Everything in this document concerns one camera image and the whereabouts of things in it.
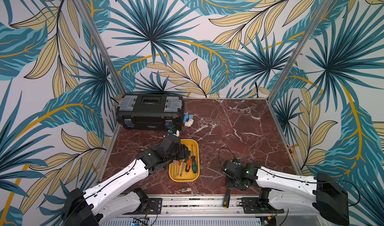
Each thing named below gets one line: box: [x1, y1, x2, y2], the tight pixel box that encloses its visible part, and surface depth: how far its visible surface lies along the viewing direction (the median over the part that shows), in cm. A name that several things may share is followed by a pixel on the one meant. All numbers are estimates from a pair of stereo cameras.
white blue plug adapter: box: [183, 112, 194, 127], surface depth 105 cm
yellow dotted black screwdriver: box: [223, 188, 231, 209], surface depth 76 cm
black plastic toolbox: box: [116, 94, 185, 131], surface depth 93 cm
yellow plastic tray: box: [169, 139, 200, 182], surface depth 87 cm
